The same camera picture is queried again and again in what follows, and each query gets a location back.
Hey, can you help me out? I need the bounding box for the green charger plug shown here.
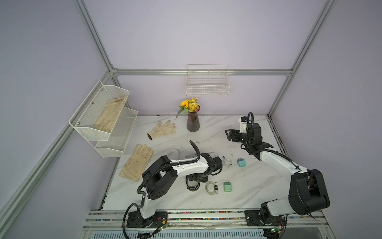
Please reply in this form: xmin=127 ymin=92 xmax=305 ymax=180
xmin=223 ymin=181 xmax=232 ymax=192

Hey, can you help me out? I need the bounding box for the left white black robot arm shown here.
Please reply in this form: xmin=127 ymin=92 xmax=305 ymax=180
xmin=121 ymin=141 xmax=223 ymax=239

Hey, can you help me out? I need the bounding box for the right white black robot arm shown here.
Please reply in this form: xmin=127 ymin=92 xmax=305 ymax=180
xmin=225 ymin=112 xmax=330 ymax=225

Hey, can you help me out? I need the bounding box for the right teal charger plug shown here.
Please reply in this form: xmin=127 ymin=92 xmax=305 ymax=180
xmin=237 ymin=158 xmax=246 ymax=168

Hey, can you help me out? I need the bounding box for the dark glass flower vase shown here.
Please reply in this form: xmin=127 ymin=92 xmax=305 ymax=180
xmin=187 ymin=105 xmax=200 ymax=132

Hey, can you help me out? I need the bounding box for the white knit glove on table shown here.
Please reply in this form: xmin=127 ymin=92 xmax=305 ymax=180
xmin=147 ymin=120 xmax=177 ymax=140

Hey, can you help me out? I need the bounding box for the yellow flower bouquet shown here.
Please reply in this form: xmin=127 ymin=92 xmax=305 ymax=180
xmin=176 ymin=97 xmax=200 ymax=117

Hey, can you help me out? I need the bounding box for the beige leather glove on table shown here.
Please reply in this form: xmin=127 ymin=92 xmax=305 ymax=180
xmin=118 ymin=144 xmax=153 ymax=182

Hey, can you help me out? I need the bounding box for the lower white mesh shelf bin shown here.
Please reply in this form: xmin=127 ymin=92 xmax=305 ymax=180
xmin=95 ymin=107 xmax=138 ymax=158

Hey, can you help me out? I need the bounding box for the white mesh shelf bin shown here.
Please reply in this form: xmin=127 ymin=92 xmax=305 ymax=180
xmin=95 ymin=107 xmax=138 ymax=158
xmin=69 ymin=81 xmax=129 ymax=141

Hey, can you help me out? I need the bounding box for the beige glove in bin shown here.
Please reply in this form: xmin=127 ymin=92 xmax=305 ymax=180
xmin=94 ymin=96 xmax=127 ymax=133

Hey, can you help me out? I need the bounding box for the upper white mesh shelf bin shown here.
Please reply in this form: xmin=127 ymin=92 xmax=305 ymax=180
xmin=69 ymin=81 xmax=129 ymax=141

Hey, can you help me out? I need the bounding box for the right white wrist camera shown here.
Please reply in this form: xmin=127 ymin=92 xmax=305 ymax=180
xmin=239 ymin=116 xmax=248 ymax=133

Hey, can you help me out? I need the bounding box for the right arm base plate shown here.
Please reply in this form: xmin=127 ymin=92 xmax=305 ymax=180
xmin=244 ymin=210 xmax=286 ymax=227

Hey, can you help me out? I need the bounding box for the white wire wall basket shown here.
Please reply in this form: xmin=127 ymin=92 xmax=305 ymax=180
xmin=186 ymin=64 xmax=230 ymax=97

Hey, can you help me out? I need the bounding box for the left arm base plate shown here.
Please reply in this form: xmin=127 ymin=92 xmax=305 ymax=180
xmin=126 ymin=211 xmax=168 ymax=228

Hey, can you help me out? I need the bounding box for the aluminium front rail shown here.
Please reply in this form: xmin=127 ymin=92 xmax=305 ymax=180
xmin=79 ymin=209 xmax=335 ymax=239

